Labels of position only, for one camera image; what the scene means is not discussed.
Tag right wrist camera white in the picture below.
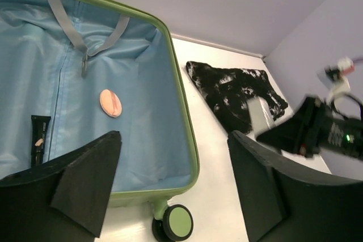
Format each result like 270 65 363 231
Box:
317 57 354 104

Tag black white patterned garment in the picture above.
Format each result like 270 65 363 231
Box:
185 61 288 134

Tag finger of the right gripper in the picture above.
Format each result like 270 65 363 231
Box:
256 109 307 154

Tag round pink powder puff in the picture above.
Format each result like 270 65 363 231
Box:
99 89 123 118

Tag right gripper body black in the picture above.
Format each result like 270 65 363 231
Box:
294 96 362 159

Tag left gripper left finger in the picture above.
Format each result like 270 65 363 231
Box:
1 131 122 241

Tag aluminium table edge rail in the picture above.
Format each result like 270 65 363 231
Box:
171 33 265 60

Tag black cosmetic tube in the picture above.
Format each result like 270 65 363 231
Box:
31 115 51 167

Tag green hard-shell suitcase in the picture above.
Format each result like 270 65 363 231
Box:
1 0 199 241

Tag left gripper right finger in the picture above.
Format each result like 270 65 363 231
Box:
227 131 362 241

